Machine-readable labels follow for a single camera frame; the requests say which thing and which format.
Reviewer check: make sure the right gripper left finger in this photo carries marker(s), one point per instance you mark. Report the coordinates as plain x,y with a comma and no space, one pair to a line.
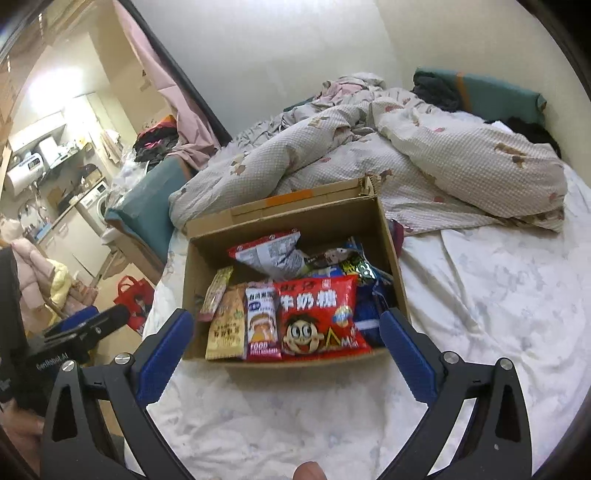
131,387

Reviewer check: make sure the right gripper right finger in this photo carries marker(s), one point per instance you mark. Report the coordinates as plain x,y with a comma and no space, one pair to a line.
443,388

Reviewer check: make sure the yellow bear cookie bag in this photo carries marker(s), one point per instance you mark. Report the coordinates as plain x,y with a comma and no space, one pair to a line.
226,336

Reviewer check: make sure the beige wafer packet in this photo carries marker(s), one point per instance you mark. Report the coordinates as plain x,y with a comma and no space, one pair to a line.
214,294

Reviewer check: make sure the small blue snack packet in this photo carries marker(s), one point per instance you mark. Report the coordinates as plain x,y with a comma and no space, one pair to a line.
371,303

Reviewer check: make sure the white red rice cracker bag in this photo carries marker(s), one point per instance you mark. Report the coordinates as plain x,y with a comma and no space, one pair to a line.
262,335

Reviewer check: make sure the red Wangzai milk candy bag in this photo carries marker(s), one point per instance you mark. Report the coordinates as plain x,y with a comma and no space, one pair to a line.
316,319

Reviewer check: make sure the white Dows Life snack bag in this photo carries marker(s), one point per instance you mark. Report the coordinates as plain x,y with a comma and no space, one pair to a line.
275,255

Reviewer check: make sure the blue Lonely God snack bag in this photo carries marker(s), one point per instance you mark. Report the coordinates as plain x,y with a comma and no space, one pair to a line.
347,260

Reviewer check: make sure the red tote bag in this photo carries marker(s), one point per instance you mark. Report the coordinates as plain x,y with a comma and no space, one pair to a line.
137,297

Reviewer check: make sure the pink puffy jacket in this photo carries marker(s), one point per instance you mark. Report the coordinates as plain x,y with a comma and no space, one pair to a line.
49,292

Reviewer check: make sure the teal cushioned bench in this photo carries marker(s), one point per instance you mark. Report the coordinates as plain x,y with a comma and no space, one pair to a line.
143,214

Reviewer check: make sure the maroon garment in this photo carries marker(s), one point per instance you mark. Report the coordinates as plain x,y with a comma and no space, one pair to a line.
397,233

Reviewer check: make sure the white washing machine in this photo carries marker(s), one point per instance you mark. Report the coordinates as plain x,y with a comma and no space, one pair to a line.
92,206

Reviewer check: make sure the brown cardboard box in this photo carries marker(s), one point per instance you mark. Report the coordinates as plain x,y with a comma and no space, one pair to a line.
300,278

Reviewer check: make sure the white water heater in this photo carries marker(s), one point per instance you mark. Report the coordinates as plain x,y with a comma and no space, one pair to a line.
24,174

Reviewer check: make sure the checkered beige duvet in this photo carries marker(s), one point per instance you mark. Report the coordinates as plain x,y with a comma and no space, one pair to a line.
435,170

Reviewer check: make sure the dark clothes pile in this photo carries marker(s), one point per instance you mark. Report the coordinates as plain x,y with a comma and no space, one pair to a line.
152,145

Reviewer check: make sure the pink curtain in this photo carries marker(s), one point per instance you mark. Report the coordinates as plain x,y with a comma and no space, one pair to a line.
197,141

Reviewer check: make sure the teal pillow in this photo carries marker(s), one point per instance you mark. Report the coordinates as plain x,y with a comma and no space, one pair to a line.
485,94

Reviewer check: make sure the black clothes on pillow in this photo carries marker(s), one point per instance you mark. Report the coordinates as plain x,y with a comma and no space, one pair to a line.
485,106

